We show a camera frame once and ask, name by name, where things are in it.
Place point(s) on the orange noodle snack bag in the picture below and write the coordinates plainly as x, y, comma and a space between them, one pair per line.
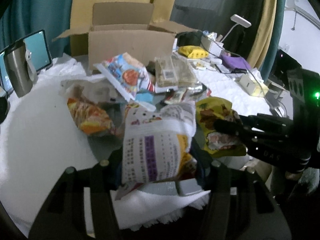
90, 119

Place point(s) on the white perforated basket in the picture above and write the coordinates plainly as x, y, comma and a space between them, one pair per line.
213, 47

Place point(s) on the steel travel mug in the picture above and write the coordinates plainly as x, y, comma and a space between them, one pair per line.
19, 67

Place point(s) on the tablet with blue screen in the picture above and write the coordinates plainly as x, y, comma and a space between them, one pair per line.
36, 43

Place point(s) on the yellow snack bag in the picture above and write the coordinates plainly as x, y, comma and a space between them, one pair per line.
216, 118

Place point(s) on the teal curtain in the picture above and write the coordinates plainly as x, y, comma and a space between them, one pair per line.
23, 17

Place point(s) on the white purple text snack bag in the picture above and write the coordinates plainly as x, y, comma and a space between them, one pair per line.
157, 144

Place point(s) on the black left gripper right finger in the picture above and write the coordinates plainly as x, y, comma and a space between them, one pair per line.
240, 205

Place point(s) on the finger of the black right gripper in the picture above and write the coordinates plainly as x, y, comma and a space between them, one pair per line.
239, 128

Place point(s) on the brown cardboard box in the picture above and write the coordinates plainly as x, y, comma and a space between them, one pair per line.
141, 41

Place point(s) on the colourful cartoon snack bag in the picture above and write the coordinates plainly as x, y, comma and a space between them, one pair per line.
126, 74

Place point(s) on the purple cloth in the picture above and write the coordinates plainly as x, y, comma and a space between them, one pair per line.
234, 62

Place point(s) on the white desk lamp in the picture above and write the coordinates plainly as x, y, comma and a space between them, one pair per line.
238, 21

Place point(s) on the beige barcode snack bag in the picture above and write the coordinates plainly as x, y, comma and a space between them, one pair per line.
173, 72

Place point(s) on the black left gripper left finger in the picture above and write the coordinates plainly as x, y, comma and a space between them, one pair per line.
62, 215

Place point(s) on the white power adapter box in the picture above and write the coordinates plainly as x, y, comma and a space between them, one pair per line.
253, 85

